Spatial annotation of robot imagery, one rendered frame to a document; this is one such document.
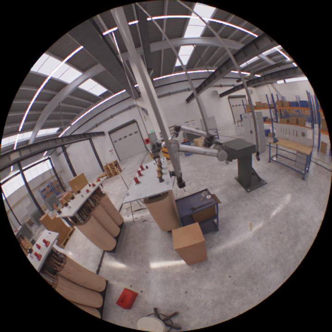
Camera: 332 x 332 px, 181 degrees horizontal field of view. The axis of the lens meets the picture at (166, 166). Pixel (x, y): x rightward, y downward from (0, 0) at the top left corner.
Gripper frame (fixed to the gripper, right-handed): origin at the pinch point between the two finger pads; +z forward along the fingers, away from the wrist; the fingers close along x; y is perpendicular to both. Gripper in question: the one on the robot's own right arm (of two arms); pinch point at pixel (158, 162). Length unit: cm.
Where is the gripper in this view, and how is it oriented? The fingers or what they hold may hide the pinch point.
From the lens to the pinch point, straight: 211.4
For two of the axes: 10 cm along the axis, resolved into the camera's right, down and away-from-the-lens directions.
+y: -3.9, 4.4, -8.1
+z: 3.2, 8.9, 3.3
